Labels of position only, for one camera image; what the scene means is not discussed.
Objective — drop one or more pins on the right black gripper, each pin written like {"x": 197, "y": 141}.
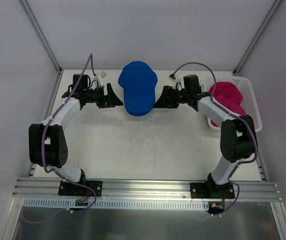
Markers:
{"x": 170, "y": 97}

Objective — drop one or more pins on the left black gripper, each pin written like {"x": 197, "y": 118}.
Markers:
{"x": 106, "y": 97}

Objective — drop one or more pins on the pink cap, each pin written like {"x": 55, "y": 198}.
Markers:
{"x": 227, "y": 94}

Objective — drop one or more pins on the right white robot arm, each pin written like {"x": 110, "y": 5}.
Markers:
{"x": 238, "y": 139}

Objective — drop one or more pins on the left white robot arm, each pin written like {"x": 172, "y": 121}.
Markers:
{"x": 47, "y": 141}

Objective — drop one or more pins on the white plastic basket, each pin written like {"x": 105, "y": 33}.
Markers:
{"x": 249, "y": 103}

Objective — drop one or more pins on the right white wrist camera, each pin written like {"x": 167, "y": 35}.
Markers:
{"x": 176, "y": 81}

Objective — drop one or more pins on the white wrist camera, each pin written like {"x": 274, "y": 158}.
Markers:
{"x": 176, "y": 81}
{"x": 98, "y": 79}

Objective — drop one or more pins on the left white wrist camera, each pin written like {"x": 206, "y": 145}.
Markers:
{"x": 98, "y": 79}

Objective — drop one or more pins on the right aluminium frame post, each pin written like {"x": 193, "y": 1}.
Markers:
{"x": 257, "y": 36}

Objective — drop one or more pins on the aluminium frame post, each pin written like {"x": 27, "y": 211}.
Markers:
{"x": 257, "y": 36}
{"x": 40, "y": 34}

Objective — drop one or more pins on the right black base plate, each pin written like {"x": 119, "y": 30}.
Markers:
{"x": 210, "y": 190}

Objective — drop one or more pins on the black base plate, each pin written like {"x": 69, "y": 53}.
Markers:
{"x": 210, "y": 190}
{"x": 81, "y": 189}

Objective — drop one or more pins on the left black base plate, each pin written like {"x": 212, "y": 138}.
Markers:
{"x": 81, "y": 189}

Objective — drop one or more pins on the aluminium mounting rail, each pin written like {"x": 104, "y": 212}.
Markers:
{"x": 168, "y": 190}

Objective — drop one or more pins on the left aluminium frame post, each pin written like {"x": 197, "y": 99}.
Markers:
{"x": 40, "y": 34}

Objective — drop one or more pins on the white slotted cable duct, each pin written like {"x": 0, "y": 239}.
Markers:
{"x": 71, "y": 203}

